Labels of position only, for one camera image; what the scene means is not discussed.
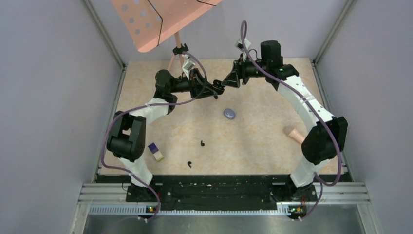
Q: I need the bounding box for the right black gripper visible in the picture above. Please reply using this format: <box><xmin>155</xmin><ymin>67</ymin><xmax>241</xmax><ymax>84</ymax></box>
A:
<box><xmin>222</xmin><ymin>54</ymin><xmax>269</xmax><ymax>88</ymax></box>

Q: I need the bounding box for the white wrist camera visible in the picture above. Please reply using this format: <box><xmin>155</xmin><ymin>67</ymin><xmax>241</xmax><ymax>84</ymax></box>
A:
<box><xmin>182</xmin><ymin>59</ymin><xmax>196</xmax><ymax>78</ymax></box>
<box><xmin>235</xmin><ymin>38</ymin><xmax>251</xmax><ymax>62</ymax></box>

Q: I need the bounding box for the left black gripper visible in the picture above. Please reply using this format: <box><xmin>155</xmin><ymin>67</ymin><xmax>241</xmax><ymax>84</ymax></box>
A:
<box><xmin>169</xmin><ymin>68</ymin><xmax>217</xmax><ymax>99</ymax></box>

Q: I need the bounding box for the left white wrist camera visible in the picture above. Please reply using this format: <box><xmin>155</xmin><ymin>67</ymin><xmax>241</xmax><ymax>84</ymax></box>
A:
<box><xmin>182</xmin><ymin>59</ymin><xmax>196</xmax><ymax>78</ymax></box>

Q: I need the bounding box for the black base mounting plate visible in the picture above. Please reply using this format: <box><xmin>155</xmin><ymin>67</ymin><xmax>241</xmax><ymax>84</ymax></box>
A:
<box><xmin>126</xmin><ymin>175</ymin><xmax>317</xmax><ymax>211</ymax></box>

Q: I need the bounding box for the aluminium frame rail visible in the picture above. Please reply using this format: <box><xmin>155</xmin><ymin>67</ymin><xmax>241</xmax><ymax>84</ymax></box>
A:
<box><xmin>78</xmin><ymin>182</ymin><xmax>371</xmax><ymax>216</ymax></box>

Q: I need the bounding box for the purple earbud charging case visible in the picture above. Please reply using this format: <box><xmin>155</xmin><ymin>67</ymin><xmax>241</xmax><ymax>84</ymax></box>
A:
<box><xmin>223</xmin><ymin>108</ymin><xmax>236</xmax><ymax>120</ymax></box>

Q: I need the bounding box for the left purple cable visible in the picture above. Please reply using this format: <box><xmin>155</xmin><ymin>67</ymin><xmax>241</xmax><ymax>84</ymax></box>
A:
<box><xmin>100</xmin><ymin>51</ymin><xmax>209</xmax><ymax>223</ymax></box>

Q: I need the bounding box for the black earbud charging case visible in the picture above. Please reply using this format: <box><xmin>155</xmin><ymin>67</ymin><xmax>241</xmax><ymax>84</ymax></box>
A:
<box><xmin>212</xmin><ymin>80</ymin><xmax>225</xmax><ymax>95</ymax></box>

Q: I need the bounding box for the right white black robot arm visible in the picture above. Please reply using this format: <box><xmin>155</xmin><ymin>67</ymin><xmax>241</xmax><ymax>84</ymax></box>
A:
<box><xmin>222</xmin><ymin>39</ymin><xmax>348</xmax><ymax>201</ymax></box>

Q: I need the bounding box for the purple cable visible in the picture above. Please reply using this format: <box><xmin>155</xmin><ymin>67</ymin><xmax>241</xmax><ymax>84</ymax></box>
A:
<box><xmin>100</xmin><ymin>51</ymin><xmax>209</xmax><ymax>223</ymax></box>
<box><xmin>240</xmin><ymin>20</ymin><xmax>343</xmax><ymax>221</ymax></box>

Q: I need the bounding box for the pink music stand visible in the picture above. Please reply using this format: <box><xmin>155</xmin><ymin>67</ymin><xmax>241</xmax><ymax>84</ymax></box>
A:
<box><xmin>111</xmin><ymin>0</ymin><xmax>221</xmax><ymax>53</ymax></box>

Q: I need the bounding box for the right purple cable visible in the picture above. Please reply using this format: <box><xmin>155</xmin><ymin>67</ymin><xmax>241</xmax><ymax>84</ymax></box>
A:
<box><xmin>240</xmin><ymin>20</ymin><xmax>343</xmax><ymax>221</ymax></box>

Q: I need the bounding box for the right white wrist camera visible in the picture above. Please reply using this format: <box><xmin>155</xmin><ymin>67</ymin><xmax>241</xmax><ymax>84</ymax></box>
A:
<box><xmin>235</xmin><ymin>38</ymin><xmax>251</xmax><ymax>62</ymax></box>

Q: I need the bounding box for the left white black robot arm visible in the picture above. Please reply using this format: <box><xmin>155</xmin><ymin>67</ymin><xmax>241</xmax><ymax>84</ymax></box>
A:
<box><xmin>106</xmin><ymin>68</ymin><xmax>224</xmax><ymax>202</ymax></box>

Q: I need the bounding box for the purple white small box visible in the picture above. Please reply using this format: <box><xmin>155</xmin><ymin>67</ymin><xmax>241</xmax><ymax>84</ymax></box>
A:
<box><xmin>148</xmin><ymin>143</ymin><xmax>164</xmax><ymax>161</ymax></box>

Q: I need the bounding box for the wooden toy microphone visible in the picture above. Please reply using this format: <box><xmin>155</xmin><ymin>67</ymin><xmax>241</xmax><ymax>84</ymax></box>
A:
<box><xmin>283</xmin><ymin>126</ymin><xmax>305</xmax><ymax>144</ymax></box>

